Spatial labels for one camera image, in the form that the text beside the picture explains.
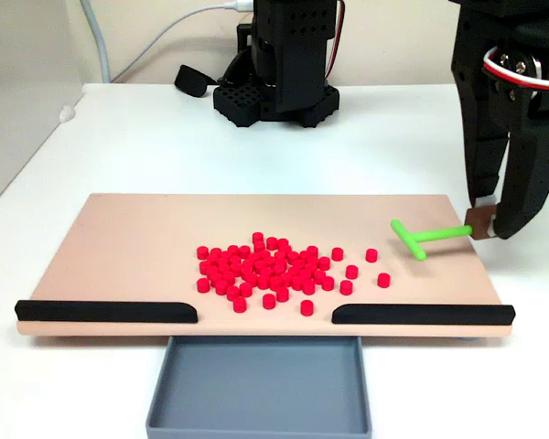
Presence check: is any green T-shaped pusher tool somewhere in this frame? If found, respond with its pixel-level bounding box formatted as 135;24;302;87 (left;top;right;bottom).
390;208;495;262

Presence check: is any grey rectangular container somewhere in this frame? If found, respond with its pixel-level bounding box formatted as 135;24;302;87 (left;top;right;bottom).
145;335;373;439

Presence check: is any beige flat board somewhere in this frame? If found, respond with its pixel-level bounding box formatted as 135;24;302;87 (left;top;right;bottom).
16;192;516;339

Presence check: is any red white black gripper cable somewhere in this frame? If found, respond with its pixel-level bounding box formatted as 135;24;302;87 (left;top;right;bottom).
481;47;549;92

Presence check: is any red white arm cable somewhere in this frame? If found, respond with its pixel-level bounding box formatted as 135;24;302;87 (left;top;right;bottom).
324;0;348;81

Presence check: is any black edge rail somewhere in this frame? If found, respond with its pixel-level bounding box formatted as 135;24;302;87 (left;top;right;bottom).
331;302;517;326
14;299;199;325

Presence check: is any thin white USB cable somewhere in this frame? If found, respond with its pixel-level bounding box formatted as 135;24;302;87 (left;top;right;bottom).
111;0;257;84

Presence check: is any black strap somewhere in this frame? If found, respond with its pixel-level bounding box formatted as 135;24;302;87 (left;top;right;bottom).
173;63;217;99

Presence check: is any thick pale grey cable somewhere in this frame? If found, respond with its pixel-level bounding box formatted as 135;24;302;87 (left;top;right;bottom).
79;0;113;84

